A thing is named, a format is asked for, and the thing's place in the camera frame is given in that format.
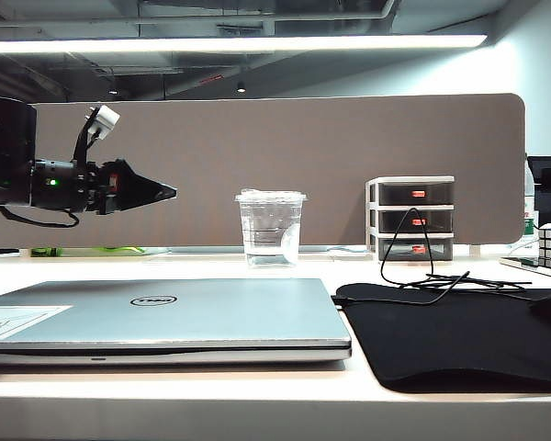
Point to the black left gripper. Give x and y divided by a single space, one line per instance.
94 188

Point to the clear plastic lidded cup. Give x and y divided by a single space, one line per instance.
268 229

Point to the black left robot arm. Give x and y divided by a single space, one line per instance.
9 151

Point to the silver Dell laptop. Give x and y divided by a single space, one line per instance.
211 317

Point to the brown fabric desk divider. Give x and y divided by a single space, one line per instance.
257 147

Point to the green object behind divider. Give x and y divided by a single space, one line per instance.
41 251

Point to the round ceiling spot lamp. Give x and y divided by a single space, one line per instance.
241 88

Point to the long ceiling light strip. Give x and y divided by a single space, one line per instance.
211 44

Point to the white sticker with red print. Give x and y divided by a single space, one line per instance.
23 319

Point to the dark translucent drawer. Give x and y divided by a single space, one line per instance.
395 193
441 248
441 221

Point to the black mouse pad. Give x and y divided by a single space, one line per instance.
441 340

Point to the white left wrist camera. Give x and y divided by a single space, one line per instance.
105 118

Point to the white drawer organizer frame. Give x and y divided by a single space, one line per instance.
371 215

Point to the white divider bracket foot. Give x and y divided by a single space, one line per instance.
475 250

